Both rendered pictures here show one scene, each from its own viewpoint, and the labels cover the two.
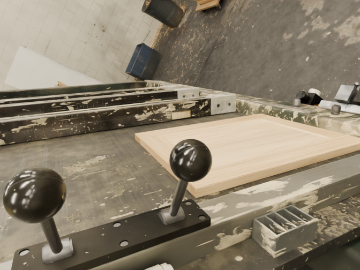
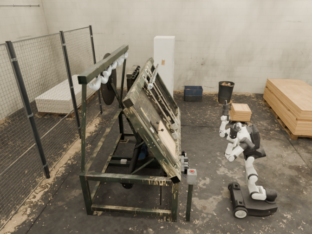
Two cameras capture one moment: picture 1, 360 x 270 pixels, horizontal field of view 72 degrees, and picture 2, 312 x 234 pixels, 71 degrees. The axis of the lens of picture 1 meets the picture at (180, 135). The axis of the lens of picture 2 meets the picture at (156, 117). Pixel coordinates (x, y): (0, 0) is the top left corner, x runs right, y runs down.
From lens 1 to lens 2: 2.59 m
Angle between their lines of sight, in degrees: 4
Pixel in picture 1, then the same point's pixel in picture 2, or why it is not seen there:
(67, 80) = (167, 63)
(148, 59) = (195, 95)
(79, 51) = (185, 56)
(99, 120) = (159, 111)
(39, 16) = (193, 31)
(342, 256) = not seen: hidden behind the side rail
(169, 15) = (222, 97)
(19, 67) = (163, 41)
